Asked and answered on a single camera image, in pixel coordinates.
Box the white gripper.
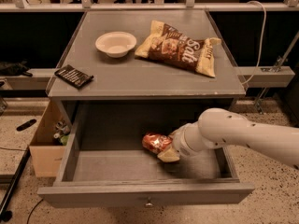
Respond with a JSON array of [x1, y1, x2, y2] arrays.
[[158, 123, 200, 162]]

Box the red coke can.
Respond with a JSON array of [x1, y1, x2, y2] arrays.
[[142, 133, 172, 154]]

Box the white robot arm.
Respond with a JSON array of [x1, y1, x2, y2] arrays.
[[158, 108, 299, 169]]

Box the metal drawer knob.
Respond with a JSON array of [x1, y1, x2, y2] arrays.
[[145, 197, 153, 208]]

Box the open grey top drawer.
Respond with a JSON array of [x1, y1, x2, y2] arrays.
[[38, 102, 254, 208]]

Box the bottles inside cardboard box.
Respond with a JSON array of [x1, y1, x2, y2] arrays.
[[53, 120, 70, 146]]

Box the brown yellow chip bag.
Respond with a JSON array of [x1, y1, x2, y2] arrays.
[[135, 21, 221, 77]]

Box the cardboard box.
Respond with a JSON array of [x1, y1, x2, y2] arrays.
[[29, 102, 66, 177]]

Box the white paper bowl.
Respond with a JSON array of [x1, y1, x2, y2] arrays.
[[95, 32, 136, 58]]

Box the black snack bar packet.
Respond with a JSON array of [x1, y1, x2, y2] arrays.
[[54, 64, 93, 90]]

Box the black marker on floor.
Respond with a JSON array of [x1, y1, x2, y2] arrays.
[[16, 119, 36, 132]]

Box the black bag on ledge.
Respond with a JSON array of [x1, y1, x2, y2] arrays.
[[0, 61, 33, 77]]

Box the black floor cable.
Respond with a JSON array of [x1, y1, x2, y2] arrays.
[[26, 198, 45, 224]]

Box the black metal floor rail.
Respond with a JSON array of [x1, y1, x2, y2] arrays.
[[0, 148, 30, 224]]

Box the white cable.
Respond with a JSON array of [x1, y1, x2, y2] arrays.
[[241, 0, 268, 86]]

